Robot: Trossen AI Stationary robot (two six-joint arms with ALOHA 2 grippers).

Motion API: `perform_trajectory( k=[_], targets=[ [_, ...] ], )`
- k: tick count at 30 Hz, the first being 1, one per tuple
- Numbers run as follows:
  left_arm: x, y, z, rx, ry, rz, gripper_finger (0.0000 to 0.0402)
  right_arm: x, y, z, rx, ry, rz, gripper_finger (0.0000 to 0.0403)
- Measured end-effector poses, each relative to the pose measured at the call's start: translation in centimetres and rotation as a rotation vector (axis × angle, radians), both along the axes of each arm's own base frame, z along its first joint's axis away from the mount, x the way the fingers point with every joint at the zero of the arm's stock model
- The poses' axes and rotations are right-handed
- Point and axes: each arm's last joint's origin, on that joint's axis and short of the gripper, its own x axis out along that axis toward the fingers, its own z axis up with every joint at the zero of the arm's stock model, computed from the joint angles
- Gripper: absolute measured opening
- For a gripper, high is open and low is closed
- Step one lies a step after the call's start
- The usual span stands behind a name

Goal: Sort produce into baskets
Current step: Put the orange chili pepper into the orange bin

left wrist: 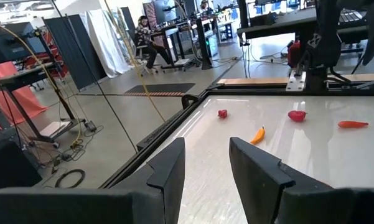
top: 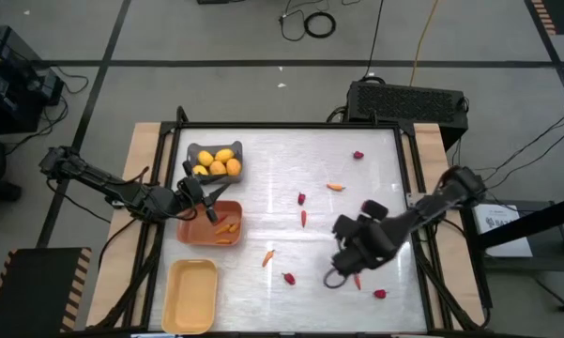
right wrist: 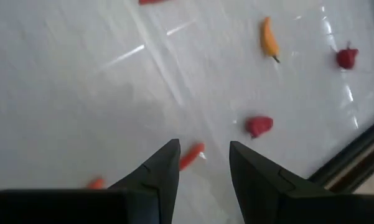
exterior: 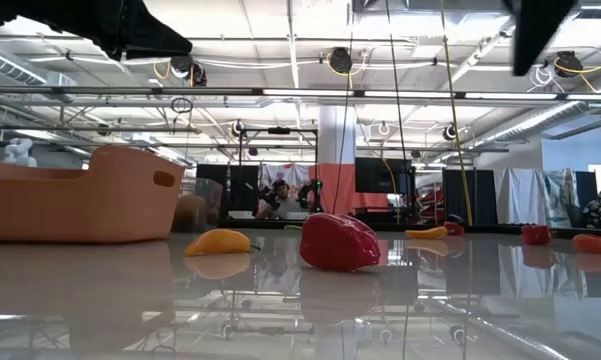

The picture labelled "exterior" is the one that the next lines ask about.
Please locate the white sheet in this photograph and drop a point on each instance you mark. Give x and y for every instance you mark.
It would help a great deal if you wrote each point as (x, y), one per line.
(520, 195)

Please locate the orange plastic basket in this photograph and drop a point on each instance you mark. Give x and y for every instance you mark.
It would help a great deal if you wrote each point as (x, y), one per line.
(80, 200)

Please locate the black partition screen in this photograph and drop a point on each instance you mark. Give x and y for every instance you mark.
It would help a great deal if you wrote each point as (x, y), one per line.
(250, 190)

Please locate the black curtain panel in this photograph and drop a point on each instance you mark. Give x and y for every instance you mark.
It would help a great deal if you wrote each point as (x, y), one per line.
(469, 196)

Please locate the red long mini pepper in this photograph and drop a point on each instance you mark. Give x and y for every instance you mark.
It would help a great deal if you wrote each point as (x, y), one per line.
(597, 243)

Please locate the orange long mini pepper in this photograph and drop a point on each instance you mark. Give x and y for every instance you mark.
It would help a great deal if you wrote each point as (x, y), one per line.
(217, 241)
(426, 232)

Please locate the patterned sheet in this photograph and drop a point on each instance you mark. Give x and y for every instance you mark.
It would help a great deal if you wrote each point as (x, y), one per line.
(562, 197)

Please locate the background black robot arm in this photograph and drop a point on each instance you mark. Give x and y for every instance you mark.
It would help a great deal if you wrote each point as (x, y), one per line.
(311, 196)

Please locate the black monitor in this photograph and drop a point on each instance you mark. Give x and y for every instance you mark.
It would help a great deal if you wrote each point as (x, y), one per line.
(380, 175)

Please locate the red mini bell pepper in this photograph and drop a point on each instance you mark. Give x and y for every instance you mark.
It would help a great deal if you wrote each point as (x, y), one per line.
(536, 234)
(453, 228)

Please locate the long light bar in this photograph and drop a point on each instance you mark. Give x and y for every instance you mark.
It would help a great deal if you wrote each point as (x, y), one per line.
(480, 94)

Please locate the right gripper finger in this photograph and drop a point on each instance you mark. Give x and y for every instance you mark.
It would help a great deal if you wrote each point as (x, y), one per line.
(535, 30)

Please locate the red pepper with stem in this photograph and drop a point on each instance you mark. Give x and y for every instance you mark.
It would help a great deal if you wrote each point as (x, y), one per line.
(337, 241)

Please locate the floral sheet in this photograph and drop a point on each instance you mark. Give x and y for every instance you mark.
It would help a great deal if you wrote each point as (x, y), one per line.
(295, 172)

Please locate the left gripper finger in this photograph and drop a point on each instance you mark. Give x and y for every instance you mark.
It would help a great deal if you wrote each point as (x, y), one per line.
(140, 35)

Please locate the red cart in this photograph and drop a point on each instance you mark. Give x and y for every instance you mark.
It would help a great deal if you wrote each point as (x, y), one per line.
(432, 202)

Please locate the grey air duct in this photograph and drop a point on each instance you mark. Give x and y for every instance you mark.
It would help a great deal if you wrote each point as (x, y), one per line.
(530, 122)
(10, 67)

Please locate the black frame rig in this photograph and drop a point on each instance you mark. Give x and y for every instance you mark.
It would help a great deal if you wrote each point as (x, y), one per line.
(279, 130)

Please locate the narrow black panel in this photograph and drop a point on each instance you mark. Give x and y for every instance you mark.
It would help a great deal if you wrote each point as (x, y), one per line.
(587, 195)

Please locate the brown round object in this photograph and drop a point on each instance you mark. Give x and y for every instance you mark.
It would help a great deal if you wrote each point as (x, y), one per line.
(190, 212)

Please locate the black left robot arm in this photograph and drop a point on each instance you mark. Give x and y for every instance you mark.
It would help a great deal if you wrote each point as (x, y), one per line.
(30, 15)

